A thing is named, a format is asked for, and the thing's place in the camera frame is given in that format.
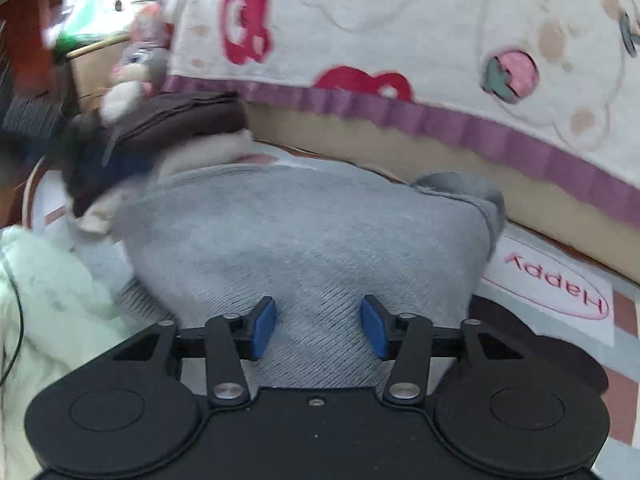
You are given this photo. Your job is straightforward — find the cardboard box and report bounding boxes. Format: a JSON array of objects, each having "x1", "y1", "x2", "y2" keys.
[{"x1": 67, "y1": 35, "x2": 136, "y2": 113}]

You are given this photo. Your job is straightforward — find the wooden drawer chest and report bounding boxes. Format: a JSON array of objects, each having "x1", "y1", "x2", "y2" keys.
[{"x1": 0, "y1": 0, "x2": 71, "y2": 96}]

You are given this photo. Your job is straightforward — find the grey and white plush toy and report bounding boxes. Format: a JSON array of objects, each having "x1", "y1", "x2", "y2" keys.
[{"x1": 100, "y1": 5, "x2": 173, "y2": 123}]

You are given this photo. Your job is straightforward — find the white folded cloth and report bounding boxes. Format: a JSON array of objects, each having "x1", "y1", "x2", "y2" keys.
[{"x1": 150, "y1": 127, "x2": 281, "y2": 181}]

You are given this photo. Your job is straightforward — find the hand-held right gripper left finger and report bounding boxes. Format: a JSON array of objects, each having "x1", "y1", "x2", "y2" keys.
[{"x1": 112, "y1": 296, "x2": 278, "y2": 408}]

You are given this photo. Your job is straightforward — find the grey sweater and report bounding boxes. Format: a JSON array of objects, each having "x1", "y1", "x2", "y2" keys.
[{"x1": 112, "y1": 165, "x2": 506, "y2": 391}]

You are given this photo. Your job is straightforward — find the dark brown knit sweater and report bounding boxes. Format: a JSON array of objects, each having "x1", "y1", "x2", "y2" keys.
[{"x1": 117, "y1": 91, "x2": 248, "y2": 153}]

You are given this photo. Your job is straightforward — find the light green blanket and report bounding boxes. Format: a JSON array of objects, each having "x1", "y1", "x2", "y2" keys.
[{"x1": 0, "y1": 227, "x2": 166, "y2": 480}]

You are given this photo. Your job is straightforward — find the checked play mat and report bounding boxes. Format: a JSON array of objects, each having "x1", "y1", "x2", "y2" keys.
[{"x1": 22, "y1": 140, "x2": 640, "y2": 480}]

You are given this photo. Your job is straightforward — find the green plastic bag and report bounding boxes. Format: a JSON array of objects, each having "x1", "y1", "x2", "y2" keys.
[{"x1": 52, "y1": 0, "x2": 133, "y2": 53}]

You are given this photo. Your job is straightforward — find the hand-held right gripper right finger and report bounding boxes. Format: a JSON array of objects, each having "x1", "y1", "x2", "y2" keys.
[{"x1": 360, "y1": 294, "x2": 526, "y2": 407}]

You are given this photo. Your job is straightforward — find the black cable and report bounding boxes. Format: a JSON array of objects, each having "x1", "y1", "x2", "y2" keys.
[{"x1": 0, "y1": 255, "x2": 26, "y2": 391}]

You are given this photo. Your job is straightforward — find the printed quilt with purple ruffle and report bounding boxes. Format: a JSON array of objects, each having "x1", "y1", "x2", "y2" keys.
[{"x1": 160, "y1": 0, "x2": 640, "y2": 231}]

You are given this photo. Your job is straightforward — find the beige bed base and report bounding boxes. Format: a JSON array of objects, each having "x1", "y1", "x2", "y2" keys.
[{"x1": 245, "y1": 105, "x2": 640, "y2": 281}]

